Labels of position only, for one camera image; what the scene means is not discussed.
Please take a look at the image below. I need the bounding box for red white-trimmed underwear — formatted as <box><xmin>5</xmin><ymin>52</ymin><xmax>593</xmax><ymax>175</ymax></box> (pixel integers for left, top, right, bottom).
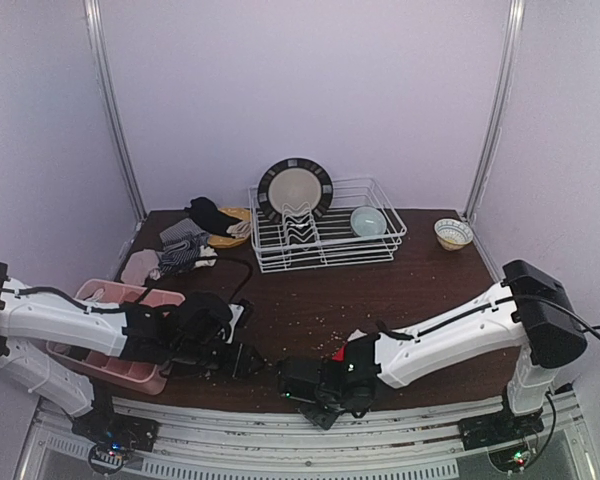
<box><xmin>331</xmin><ymin>329</ymin><xmax>367</xmax><ymax>362</ymax></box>

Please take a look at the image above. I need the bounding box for striped navy underwear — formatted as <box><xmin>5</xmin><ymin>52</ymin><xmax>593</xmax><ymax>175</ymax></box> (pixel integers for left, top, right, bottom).
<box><xmin>159</xmin><ymin>234</ymin><xmax>216</xmax><ymax>275</ymax></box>

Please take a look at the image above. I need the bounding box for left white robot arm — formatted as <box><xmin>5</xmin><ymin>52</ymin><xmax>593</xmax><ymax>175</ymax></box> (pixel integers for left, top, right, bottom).
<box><xmin>0</xmin><ymin>262</ymin><xmax>264</xmax><ymax>421</ymax></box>

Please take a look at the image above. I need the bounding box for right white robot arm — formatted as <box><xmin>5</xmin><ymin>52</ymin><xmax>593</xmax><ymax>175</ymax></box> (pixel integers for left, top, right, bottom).
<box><xmin>277</xmin><ymin>260</ymin><xmax>600</xmax><ymax>430</ymax></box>

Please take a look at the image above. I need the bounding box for beige pink underwear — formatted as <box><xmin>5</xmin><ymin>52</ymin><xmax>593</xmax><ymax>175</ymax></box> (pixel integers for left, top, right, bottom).
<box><xmin>120</xmin><ymin>249</ymin><xmax>161</xmax><ymax>286</ymax></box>

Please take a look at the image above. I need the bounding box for grey striped underwear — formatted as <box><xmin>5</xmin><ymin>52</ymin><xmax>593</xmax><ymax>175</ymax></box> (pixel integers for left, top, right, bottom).
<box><xmin>159</xmin><ymin>218</ymin><xmax>206</xmax><ymax>246</ymax></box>

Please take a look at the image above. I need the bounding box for pink plastic organizer box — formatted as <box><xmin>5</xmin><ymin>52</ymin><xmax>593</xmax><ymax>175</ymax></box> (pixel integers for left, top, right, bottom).
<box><xmin>45</xmin><ymin>279</ymin><xmax>170</xmax><ymax>396</ymax></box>

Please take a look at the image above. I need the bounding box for white cream sock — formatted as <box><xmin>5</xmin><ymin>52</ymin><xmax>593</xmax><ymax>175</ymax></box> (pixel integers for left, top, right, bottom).
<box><xmin>226</xmin><ymin>220</ymin><xmax>252</xmax><ymax>239</ymax></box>

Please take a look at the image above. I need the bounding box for light blue bowl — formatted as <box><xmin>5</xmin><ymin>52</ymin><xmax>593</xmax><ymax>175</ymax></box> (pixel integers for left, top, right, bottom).
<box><xmin>350</xmin><ymin>206</ymin><xmax>387</xmax><ymax>237</ymax></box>

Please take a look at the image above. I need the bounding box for black rimmed grey plate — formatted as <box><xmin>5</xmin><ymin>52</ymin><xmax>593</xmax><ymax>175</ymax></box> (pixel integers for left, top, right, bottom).
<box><xmin>256</xmin><ymin>158</ymin><xmax>334</xmax><ymax>223</ymax></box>

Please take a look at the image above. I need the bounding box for patterned white yellow bowl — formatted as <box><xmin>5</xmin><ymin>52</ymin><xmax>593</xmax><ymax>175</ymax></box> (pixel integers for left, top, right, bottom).
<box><xmin>434</xmin><ymin>218</ymin><xmax>474</xmax><ymax>251</ymax></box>

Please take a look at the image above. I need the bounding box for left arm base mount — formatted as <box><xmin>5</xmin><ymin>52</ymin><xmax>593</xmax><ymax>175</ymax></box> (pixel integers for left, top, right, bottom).
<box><xmin>72</xmin><ymin>414</ymin><xmax>159</xmax><ymax>476</ymax></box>

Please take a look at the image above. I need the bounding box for white wire dish rack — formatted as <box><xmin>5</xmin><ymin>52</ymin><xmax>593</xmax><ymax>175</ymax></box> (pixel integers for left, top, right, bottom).
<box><xmin>249</xmin><ymin>177</ymin><xmax>407</xmax><ymax>274</ymax></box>

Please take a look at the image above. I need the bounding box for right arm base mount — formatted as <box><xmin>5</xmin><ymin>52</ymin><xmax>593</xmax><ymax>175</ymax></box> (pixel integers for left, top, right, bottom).
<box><xmin>458</xmin><ymin>394</ymin><xmax>558</xmax><ymax>476</ymax></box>

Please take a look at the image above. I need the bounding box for left metal frame post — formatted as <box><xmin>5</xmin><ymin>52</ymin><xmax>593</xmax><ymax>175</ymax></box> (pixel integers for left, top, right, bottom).
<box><xmin>83</xmin><ymin>0</ymin><xmax>147</xmax><ymax>223</ymax></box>

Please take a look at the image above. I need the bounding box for metal frame post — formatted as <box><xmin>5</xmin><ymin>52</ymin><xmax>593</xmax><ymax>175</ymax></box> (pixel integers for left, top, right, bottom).
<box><xmin>464</xmin><ymin>0</ymin><xmax>526</xmax><ymax>224</ymax></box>
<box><xmin>83</xmin><ymin>0</ymin><xmax>147</xmax><ymax>223</ymax></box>

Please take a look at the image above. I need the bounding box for right metal frame post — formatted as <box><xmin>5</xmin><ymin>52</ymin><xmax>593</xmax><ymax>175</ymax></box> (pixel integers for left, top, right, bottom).
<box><xmin>464</xmin><ymin>0</ymin><xmax>526</xmax><ymax>224</ymax></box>

